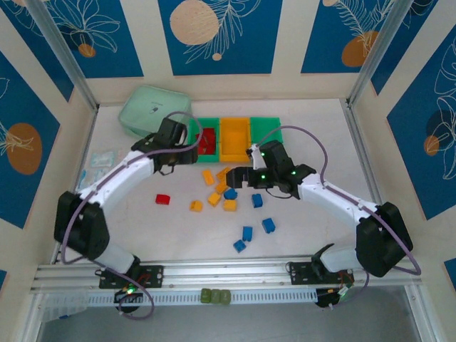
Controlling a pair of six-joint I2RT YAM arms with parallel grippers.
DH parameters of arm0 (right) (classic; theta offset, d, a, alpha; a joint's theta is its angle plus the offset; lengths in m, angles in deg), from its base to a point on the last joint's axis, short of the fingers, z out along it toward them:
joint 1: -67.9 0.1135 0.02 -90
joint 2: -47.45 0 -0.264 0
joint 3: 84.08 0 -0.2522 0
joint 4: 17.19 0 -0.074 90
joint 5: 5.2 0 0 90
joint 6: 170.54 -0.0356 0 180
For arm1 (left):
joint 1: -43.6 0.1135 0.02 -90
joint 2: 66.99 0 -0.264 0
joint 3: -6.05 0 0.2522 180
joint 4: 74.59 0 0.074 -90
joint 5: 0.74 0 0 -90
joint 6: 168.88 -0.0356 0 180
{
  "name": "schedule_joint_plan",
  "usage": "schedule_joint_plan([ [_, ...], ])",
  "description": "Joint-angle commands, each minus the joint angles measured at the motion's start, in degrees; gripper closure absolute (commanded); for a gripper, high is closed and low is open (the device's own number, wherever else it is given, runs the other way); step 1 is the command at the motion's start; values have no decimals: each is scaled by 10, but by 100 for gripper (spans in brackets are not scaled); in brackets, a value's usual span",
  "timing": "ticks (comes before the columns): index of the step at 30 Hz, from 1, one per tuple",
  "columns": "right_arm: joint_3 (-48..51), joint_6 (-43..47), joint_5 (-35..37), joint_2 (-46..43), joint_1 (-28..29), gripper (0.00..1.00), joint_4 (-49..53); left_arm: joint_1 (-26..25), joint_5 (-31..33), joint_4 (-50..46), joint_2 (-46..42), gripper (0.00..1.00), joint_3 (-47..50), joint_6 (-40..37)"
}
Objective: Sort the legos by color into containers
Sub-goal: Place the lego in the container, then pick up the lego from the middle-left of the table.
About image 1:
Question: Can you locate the clear plastic bag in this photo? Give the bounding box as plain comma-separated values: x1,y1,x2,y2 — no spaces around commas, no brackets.
42,290,88,323

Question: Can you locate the white slotted cable duct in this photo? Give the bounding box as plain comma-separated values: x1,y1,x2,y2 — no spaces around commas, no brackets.
42,287,318,308

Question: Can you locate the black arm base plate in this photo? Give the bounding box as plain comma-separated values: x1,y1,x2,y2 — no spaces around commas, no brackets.
289,261,354,286
98,265,165,289

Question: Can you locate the green plastic bin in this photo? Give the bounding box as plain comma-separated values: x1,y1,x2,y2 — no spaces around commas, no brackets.
187,117,221,164
249,116,285,157

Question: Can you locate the aluminium mounting rail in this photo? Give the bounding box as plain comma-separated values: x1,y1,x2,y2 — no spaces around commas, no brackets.
30,254,423,295

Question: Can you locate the aluminium frame post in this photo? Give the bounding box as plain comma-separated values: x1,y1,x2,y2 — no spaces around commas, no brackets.
26,0,100,111
348,0,413,108

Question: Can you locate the orange plastic bin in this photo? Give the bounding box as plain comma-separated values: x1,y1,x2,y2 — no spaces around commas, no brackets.
219,117,252,164

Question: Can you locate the teal patterned packet clear bag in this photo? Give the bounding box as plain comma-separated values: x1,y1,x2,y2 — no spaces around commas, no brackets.
88,149,120,168

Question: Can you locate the mint green fabric pouch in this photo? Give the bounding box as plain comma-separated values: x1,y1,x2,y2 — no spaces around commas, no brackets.
118,84,193,140

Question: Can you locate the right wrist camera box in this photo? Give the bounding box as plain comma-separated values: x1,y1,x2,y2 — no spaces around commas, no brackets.
247,143,266,170

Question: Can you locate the black controller board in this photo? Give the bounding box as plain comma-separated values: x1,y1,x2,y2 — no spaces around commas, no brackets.
113,284,143,304
315,284,352,309

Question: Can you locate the aluminium side rail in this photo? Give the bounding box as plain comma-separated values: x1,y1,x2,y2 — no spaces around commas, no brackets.
51,105,100,264
340,98,400,257

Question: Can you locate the blue and white packet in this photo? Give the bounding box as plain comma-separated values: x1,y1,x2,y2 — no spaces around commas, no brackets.
76,168,104,192

